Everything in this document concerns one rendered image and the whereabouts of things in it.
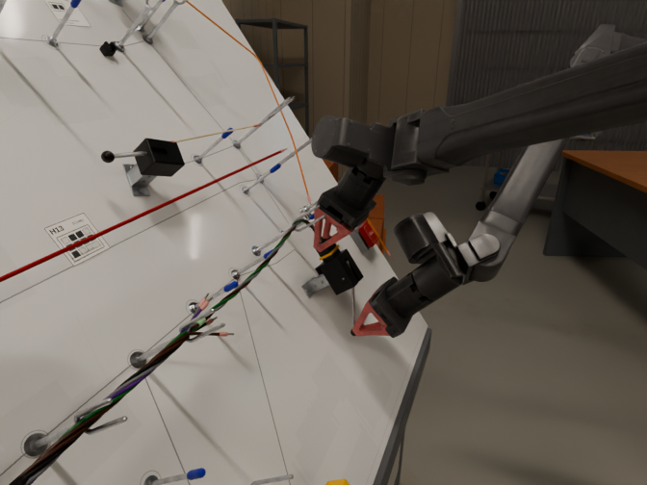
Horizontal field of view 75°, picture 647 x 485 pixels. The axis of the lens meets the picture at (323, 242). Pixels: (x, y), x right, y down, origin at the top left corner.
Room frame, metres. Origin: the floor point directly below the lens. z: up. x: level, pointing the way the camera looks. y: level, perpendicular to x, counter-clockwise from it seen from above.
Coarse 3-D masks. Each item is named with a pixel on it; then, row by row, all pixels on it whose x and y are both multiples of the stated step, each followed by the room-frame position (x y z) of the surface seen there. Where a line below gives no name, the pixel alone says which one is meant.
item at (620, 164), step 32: (576, 160) 2.93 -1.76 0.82; (608, 160) 2.85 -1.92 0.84; (640, 160) 2.85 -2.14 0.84; (576, 192) 2.98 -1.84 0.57; (608, 192) 2.61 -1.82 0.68; (640, 192) 2.33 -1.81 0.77; (576, 224) 3.11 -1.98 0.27; (608, 224) 2.53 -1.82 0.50; (640, 224) 2.26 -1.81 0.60; (608, 256) 3.10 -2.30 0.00; (640, 256) 2.18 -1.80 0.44
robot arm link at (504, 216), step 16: (592, 48) 0.77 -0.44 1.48; (576, 64) 0.75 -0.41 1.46; (544, 144) 0.68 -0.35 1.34; (560, 144) 0.68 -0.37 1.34; (528, 160) 0.66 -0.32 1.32; (544, 160) 0.66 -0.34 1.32; (512, 176) 0.65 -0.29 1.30; (528, 176) 0.64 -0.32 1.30; (544, 176) 0.64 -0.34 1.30; (512, 192) 0.63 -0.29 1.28; (528, 192) 0.62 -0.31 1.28; (496, 208) 0.61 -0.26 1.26; (512, 208) 0.60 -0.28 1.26; (528, 208) 0.60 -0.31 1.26; (480, 224) 0.58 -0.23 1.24; (496, 224) 0.58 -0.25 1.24; (512, 224) 0.58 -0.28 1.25; (512, 240) 0.56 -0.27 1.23; (496, 256) 0.54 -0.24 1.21; (480, 272) 0.55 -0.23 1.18; (496, 272) 0.57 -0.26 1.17
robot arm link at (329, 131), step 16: (320, 128) 0.58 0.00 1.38; (336, 128) 0.55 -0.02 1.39; (352, 128) 0.55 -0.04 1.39; (368, 128) 0.56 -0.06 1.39; (384, 128) 0.58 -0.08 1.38; (320, 144) 0.57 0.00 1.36; (336, 144) 0.54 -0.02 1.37; (352, 144) 0.54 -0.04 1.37; (368, 144) 0.55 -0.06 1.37; (384, 144) 0.57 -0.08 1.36; (336, 160) 0.56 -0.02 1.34; (352, 160) 0.57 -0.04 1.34; (368, 160) 0.55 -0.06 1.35; (384, 160) 0.56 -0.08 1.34; (384, 176) 0.56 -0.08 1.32; (400, 176) 0.54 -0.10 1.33; (416, 176) 0.53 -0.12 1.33
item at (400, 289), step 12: (408, 276) 0.57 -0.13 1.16; (384, 288) 0.59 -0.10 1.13; (396, 288) 0.57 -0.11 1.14; (408, 288) 0.56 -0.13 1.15; (384, 300) 0.57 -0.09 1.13; (396, 300) 0.56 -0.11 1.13; (408, 300) 0.55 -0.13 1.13; (420, 300) 0.55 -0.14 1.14; (432, 300) 0.55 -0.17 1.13; (384, 312) 0.54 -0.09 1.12; (396, 312) 0.56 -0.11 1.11; (408, 312) 0.56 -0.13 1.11; (396, 324) 0.54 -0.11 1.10
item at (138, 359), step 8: (208, 312) 0.32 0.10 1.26; (192, 320) 0.33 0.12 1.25; (216, 328) 0.32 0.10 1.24; (176, 336) 0.34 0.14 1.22; (200, 336) 0.33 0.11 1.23; (136, 352) 0.37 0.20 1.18; (152, 352) 0.35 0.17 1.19; (136, 360) 0.36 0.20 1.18; (144, 360) 0.37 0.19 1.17; (136, 368) 0.36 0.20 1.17
